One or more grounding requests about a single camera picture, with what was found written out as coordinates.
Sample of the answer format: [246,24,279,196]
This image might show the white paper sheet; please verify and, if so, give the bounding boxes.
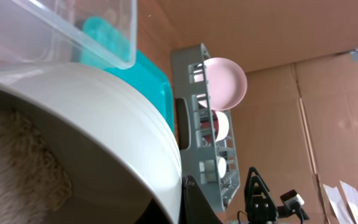
[340,181,358,224]
[323,184,354,224]

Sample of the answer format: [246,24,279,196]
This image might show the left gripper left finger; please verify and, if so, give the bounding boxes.
[135,199,170,224]

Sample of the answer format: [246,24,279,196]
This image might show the grey dishwasher rack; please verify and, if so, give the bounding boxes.
[171,44,241,212]

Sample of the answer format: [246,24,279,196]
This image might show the teal plastic tray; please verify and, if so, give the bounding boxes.
[80,16,175,131]

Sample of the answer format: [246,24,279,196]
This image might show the grey bowl with food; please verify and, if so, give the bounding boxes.
[0,62,182,223]

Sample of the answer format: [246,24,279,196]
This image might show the pink plate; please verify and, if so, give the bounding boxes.
[204,57,247,111]

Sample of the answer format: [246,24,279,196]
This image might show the pink bowl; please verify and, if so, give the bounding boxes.
[213,111,229,141]

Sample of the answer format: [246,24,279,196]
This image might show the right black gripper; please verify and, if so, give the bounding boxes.
[244,167,278,224]

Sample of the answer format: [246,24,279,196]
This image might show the clear plastic bin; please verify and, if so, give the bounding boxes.
[0,0,137,70]

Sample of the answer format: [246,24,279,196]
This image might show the small white cup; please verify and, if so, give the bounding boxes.
[216,156,227,179]

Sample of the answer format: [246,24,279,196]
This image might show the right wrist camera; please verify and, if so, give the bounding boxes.
[280,189,305,210]

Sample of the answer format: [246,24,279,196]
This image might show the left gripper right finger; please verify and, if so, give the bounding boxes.
[180,175,222,224]

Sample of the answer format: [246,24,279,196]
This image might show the white paper sheet right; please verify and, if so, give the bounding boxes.
[340,181,358,224]

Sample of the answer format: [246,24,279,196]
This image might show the white paper sheet left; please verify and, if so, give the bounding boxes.
[323,184,354,224]

